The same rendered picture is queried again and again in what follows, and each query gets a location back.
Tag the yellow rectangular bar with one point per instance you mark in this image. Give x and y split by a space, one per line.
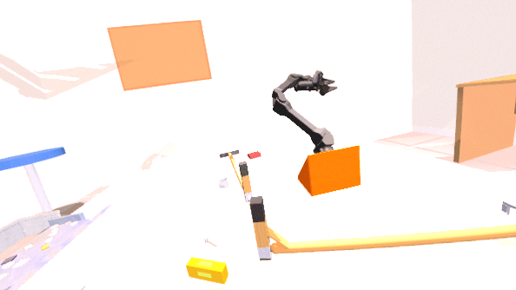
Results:
209 270

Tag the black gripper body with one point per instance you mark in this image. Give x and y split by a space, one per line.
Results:
314 84

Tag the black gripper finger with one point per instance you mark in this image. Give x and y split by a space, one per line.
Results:
324 81
329 88

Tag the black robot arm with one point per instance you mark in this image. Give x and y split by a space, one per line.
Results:
323 139

